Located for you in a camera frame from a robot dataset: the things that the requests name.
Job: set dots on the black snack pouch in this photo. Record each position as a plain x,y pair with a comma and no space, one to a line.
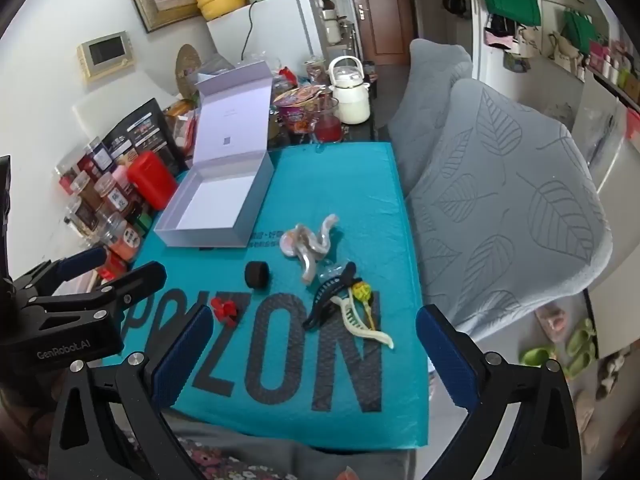
145,130

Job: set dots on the grey leaf-pattern chair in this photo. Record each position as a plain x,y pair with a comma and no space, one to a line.
430,85
510,210

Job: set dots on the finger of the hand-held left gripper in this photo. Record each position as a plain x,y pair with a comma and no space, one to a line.
80,262
135,282

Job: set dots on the group of clear spice jars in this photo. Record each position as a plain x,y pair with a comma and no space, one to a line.
107,200

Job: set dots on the row of cosmetic bottles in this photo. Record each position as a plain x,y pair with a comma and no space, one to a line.
612,70

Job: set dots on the beige translucent claw clip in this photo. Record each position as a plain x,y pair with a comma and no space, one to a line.
307,252

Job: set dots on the brown door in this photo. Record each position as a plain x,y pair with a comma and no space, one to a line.
382,10

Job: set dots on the white thermos jug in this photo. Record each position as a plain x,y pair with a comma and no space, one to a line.
350,95

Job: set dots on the beige wall intercom panel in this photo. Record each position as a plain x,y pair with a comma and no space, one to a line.
105,52

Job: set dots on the floral fabric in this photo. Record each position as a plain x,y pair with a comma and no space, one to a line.
225,465

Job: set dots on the instant noodle cup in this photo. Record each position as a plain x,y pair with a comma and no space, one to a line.
297,110

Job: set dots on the black banana hair clip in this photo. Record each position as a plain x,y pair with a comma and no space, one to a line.
325,300

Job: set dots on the red plastic canister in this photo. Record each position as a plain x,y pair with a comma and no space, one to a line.
150,180

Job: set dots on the pink round compact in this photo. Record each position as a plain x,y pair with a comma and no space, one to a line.
287,244

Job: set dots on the teal printed bubble mailer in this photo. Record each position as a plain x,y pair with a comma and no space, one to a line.
325,185

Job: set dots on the green tote bag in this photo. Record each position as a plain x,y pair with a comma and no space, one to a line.
580,32
510,5

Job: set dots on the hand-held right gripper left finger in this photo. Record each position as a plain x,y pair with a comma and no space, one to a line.
185,355

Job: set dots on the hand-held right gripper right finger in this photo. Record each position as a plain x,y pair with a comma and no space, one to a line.
445,355

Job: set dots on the white foam board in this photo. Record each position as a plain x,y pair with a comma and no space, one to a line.
110,110

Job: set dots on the pink slipper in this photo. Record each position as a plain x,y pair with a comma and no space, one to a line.
552,317

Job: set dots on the red snack packet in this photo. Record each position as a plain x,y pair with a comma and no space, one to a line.
187,130

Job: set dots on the green slipper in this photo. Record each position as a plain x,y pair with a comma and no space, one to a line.
537,356
582,345

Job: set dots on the glass of red drink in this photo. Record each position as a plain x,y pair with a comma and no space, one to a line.
327,127

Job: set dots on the white mini fridge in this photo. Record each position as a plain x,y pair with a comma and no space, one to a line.
285,25

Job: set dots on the clear plastic hair clip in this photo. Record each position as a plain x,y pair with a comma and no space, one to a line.
327,274

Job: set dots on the red flower hair clip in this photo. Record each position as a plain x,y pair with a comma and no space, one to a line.
225,310

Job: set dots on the cream hair clip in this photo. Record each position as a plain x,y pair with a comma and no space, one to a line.
357,327

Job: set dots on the pink bottle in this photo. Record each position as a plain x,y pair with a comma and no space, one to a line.
122,177

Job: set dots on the white gift box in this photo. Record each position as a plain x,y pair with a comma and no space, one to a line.
210,200

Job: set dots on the round woven mat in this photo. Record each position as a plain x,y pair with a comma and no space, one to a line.
186,67

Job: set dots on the yellow-green flower hair pin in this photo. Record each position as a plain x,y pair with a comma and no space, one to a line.
362,291

